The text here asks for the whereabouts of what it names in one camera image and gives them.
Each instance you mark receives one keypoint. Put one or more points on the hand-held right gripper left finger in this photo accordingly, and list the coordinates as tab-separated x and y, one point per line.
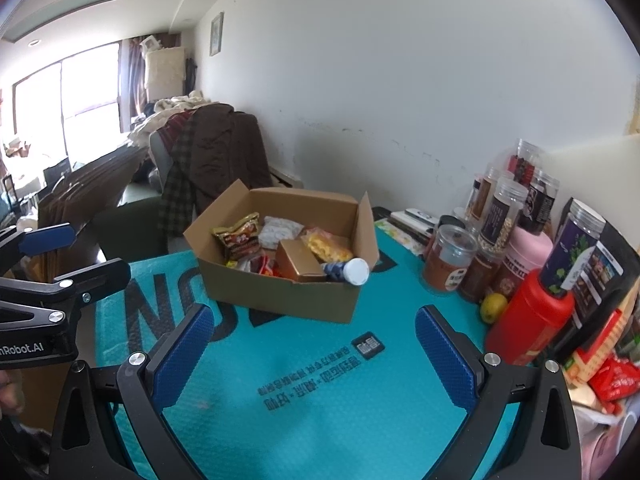
181	357

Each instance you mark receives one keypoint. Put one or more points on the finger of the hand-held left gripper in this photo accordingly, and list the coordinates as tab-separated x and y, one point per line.
47	237
102	272

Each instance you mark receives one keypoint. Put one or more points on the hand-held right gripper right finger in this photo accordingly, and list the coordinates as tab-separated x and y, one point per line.
445	357

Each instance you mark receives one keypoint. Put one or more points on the cardboard box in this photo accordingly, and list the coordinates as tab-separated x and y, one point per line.
280	295

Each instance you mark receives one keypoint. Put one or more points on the blue white snack tube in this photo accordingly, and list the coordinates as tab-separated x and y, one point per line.
347	271

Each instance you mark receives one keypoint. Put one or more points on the dark red gold-edged snack packet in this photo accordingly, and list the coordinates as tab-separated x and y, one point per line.
239	239

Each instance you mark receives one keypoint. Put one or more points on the gold rectangular box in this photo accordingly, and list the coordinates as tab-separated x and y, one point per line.
297	262

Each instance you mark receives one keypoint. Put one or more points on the white patterned snack bag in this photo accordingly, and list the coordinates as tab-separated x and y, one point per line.
280	232

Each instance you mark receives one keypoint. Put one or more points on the clear bag of yellow chips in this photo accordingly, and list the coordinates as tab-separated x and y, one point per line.
327	246

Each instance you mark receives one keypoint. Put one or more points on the person's left hand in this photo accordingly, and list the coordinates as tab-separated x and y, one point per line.
10	397

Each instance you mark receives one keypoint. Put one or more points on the stack of flat cardboard sheets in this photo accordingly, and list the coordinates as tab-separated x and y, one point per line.
85	190

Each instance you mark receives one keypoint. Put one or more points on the lemon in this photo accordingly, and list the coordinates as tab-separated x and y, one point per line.
492	307

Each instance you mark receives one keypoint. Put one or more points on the red bottle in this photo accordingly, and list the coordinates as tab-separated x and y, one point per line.
530	315

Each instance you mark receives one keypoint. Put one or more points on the wide tub of brown powder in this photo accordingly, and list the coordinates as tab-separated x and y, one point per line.
450	260

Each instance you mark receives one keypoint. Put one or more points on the dark fuzzy cloth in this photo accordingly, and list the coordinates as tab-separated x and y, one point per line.
20	452

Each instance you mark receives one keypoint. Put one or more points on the green plaid shirt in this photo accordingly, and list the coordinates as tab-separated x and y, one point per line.
175	190

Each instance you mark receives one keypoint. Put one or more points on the floral tissue pack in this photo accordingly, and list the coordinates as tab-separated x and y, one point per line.
400	237

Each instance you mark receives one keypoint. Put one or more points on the window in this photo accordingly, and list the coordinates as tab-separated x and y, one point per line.
65	105

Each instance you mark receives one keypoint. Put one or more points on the pink bottle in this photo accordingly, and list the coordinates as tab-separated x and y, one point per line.
530	250

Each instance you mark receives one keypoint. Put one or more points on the beige waffle print box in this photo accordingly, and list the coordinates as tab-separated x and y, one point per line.
595	352

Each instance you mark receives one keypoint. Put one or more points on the cluster of clear plastic jars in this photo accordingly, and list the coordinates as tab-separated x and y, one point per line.
505	210

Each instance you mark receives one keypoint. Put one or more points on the red striped cloth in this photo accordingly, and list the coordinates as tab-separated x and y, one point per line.
177	122

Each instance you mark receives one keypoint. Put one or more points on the brown quilted jacket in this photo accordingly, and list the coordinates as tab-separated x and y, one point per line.
225	155

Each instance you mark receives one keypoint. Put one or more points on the pile of cream bedding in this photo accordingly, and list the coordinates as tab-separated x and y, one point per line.
165	110

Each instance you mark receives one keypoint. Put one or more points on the dark curtain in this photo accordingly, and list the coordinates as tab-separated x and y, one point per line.
132	85

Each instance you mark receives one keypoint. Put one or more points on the pile of red wrapped sweets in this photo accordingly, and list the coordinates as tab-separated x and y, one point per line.
620	382

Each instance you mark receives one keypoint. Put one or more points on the pink plastic tub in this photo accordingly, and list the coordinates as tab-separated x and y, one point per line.
602	447

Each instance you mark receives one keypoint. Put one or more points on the beige storage cabinet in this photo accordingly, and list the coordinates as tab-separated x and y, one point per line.
165	70

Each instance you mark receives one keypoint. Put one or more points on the framed wall picture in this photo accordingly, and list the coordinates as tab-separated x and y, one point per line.
216	34

